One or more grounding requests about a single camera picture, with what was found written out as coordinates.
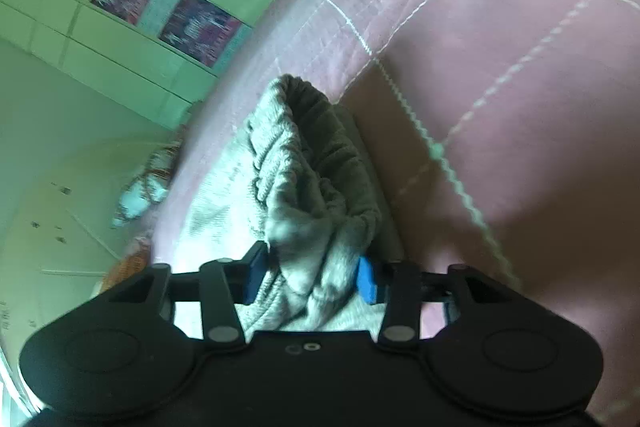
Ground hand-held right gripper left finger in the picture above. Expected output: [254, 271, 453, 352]
[107, 241, 271, 353]

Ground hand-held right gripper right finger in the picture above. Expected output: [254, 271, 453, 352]
[357, 257, 533, 352]

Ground grey pants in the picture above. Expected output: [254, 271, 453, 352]
[177, 74, 461, 340]

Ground orange cloth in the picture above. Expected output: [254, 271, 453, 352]
[95, 234, 156, 295]

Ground patterned pillow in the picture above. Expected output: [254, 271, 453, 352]
[111, 142, 183, 228]

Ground pink bed sheet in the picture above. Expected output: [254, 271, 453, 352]
[150, 0, 640, 427]

